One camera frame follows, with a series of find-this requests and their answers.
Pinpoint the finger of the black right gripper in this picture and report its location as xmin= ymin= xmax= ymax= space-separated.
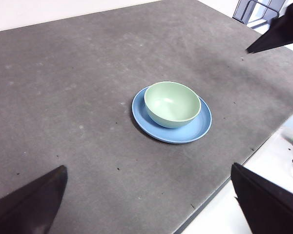
xmin=246 ymin=0 xmax=293 ymax=55

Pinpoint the dark metal frame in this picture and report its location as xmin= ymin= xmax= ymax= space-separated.
xmin=232 ymin=0 xmax=288 ymax=27

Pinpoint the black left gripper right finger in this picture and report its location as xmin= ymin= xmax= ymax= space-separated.
xmin=230 ymin=162 xmax=293 ymax=234

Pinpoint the blue round plate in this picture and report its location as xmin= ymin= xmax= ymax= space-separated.
xmin=131 ymin=85 xmax=212 ymax=144

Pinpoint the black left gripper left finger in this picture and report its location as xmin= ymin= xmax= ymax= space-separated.
xmin=0 ymin=165 xmax=68 ymax=234

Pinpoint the green ribbed bowl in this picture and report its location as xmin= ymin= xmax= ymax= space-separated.
xmin=144 ymin=81 xmax=202 ymax=129

